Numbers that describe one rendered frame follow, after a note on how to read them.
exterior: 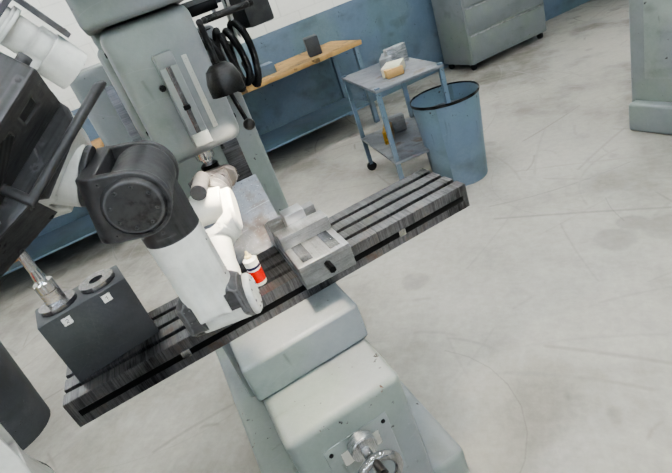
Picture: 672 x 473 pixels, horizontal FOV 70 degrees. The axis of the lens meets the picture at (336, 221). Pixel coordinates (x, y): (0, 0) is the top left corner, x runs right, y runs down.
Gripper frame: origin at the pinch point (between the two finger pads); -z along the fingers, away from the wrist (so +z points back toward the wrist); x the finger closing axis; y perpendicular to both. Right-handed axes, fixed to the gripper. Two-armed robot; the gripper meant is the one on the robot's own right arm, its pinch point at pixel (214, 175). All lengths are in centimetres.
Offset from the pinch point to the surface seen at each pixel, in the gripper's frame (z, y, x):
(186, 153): 9.8, -10.1, 2.0
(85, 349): 17, 25, 45
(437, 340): -43, 122, -52
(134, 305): 10.8, 21.8, 31.4
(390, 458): 51, 59, -17
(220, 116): 7.2, -14.8, -8.5
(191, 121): 12.6, -17.0, -2.8
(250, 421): -19, 103, 32
